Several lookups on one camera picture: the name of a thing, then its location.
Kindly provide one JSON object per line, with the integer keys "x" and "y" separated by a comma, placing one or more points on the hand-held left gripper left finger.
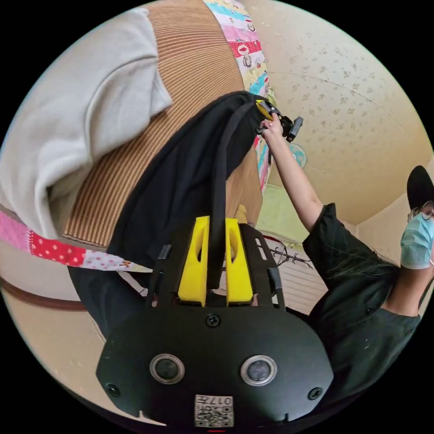
{"x": 193, "y": 281}

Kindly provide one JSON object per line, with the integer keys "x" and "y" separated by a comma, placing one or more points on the person's right hand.
{"x": 272, "y": 131}

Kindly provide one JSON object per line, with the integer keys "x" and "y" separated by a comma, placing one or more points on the light grey sweater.
{"x": 67, "y": 112}

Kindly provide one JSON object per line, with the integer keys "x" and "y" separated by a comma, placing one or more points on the brown ribbed folding board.
{"x": 200, "y": 64}

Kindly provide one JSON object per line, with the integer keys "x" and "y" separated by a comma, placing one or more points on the bed with patchwork quilt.
{"x": 54, "y": 252}

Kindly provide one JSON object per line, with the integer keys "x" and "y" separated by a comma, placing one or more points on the person's body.
{"x": 356, "y": 305}

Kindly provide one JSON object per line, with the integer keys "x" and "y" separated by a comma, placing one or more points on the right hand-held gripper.
{"x": 285, "y": 126}

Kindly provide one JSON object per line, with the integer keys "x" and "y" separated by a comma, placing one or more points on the person's right forearm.
{"x": 295, "y": 190}

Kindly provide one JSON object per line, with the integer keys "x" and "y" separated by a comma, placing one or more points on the white and teal fan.
{"x": 298, "y": 155}

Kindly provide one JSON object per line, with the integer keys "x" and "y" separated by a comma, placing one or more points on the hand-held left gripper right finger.
{"x": 240, "y": 284}

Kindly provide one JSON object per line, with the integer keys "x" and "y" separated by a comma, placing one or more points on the black pants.
{"x": 169, "y": 176}

